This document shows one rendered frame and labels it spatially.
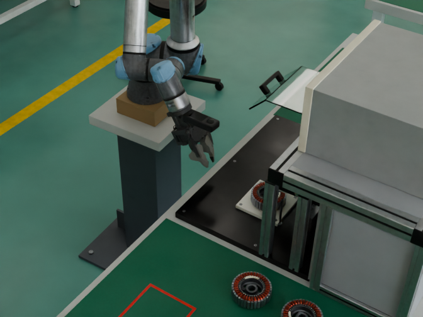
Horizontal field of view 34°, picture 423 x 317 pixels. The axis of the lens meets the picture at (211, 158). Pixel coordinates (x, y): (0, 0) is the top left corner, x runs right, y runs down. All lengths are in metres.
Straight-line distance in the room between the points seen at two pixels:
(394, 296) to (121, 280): 0.75
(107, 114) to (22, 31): 2.27
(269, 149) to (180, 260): 0.59
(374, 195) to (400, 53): 0.42
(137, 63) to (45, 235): 1.24
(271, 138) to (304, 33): 2.35
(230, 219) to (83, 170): 1.54
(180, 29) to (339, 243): 0.96
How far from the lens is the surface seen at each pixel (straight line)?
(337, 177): 1.82
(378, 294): 1.94
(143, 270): 2.05
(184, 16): 2.39
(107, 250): 3.13
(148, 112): 2.55
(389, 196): 1.79
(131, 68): 2.27
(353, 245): 1.86
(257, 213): 2.17
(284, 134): 2.51
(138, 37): 2.27
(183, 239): 2.13
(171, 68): 2.16
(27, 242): 3.25
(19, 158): 3.72
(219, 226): 2.14
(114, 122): 2.60
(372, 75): 1.85
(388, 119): 1.72
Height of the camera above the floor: 2.28
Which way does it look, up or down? 39 degrees down
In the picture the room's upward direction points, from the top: 1 degrees clockwise
